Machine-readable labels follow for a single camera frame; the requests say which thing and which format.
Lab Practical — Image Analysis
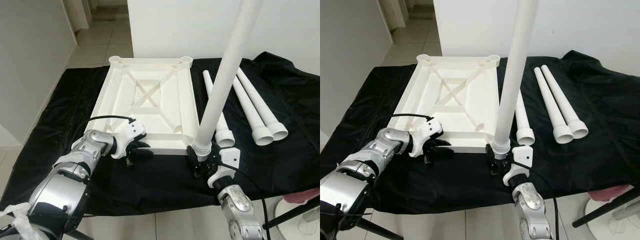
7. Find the white plastic table leg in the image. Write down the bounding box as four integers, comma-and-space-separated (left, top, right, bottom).
541, 65, 590, 140
236, 67, 289, 142
533, 66, 575, 145
192, 0, 264, 162
202, 70, 236, 148
232, 75, 275, 146
491, 0, 540, 153
515, 90, 536, 146

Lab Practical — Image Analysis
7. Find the white plastic children table top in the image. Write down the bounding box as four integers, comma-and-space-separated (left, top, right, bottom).
90, 55, 201, 156
395, 54, 502, 154

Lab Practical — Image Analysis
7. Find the black shiny table cloth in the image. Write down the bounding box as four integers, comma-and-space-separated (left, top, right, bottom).
0, 51, 321, 217
320, 50, 640, 216

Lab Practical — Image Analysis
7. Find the black metal table leg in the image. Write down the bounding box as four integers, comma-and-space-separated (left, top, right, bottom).
65, 227, 93, 240
262, 197, 321, 231
352, 215, 403, 240
572, 187, 640, 228

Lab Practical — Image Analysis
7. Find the pink cloth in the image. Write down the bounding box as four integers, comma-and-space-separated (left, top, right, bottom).
587, 185, 631, 202
282, 189, 321, 203

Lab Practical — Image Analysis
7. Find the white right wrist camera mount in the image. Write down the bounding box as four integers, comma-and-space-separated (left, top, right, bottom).
207, 146, 240, 188
502, 145, 534, 187

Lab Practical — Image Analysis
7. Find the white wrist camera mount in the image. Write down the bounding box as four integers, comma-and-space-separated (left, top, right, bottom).
502, 145, 534, 187
111, 117, 147, 160
207, 146, 240, 188
410, 118, 443, 158

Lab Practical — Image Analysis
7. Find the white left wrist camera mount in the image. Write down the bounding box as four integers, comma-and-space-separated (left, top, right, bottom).
111, 117, 147, 160
410, 118, 443, 158

